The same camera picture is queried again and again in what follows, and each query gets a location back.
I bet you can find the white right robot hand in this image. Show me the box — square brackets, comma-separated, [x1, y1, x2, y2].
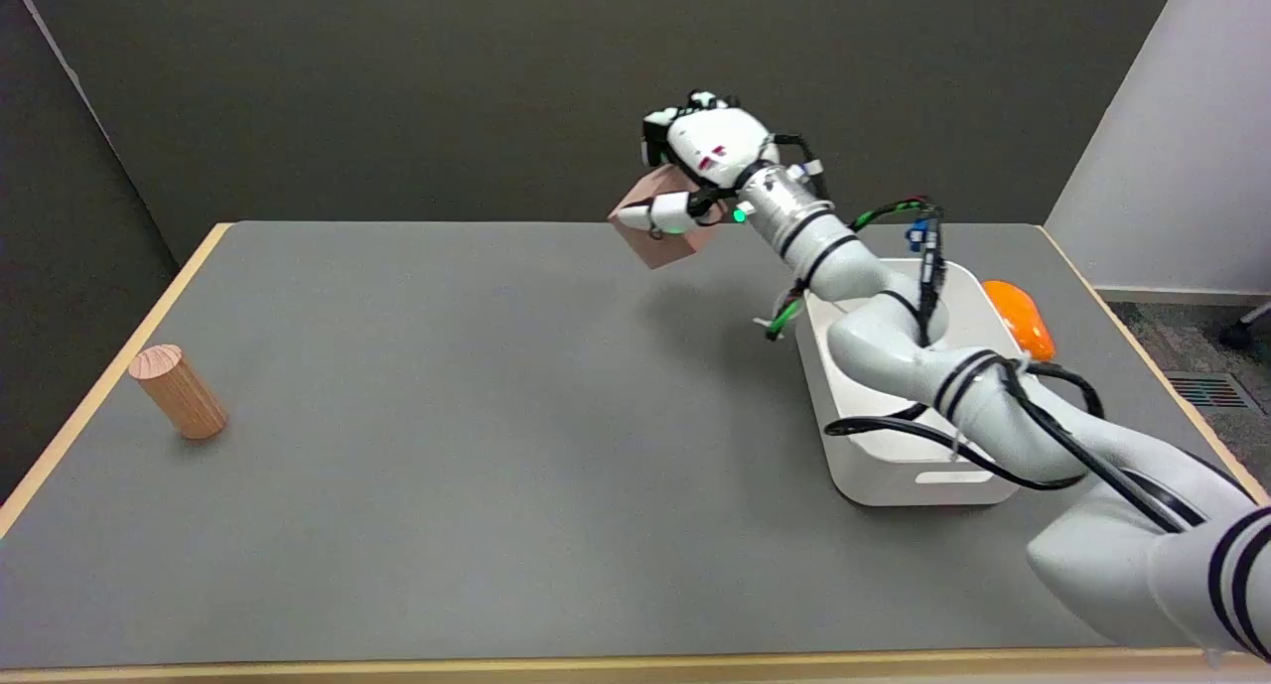
[620, 90, 779, 238]

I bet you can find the wooden cube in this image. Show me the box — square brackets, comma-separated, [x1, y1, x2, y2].
[609, 163, 726, 271]

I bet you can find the white plastic box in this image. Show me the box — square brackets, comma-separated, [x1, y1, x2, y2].
[794, 258, 1040, 508]

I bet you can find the orange plastic object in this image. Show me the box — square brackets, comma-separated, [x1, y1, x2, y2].
[981, 280, 1057, 363]

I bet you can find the floor vent grate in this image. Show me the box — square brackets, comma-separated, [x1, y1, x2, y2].
[1164, 371, 1252, 411]

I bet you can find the black chair caster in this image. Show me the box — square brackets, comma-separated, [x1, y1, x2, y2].
[1218, 303, 1271, 351]

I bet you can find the wooden cylinder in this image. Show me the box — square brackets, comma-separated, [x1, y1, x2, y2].
[128, 343, 228, 441]

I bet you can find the green robot cable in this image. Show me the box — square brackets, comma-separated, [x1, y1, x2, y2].
[765, 198, 928, 342]

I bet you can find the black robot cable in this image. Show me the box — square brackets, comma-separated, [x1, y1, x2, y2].
[822, 202, 1208, 534]

